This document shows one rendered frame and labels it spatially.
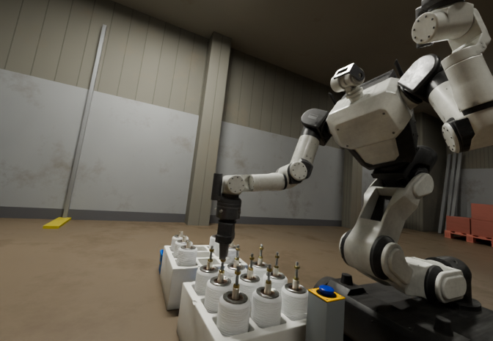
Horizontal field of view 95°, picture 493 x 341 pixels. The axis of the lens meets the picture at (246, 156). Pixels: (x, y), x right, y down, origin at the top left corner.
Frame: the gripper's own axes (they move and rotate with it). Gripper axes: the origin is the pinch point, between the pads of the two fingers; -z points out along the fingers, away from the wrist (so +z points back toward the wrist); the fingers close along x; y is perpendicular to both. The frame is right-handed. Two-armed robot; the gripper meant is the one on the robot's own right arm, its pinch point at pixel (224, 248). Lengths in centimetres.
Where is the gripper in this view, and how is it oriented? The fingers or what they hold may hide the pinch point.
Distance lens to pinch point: 87.1
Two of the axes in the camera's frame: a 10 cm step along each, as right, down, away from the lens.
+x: 0.9, 1.4, 9.9
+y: -9.9, -0.9, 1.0
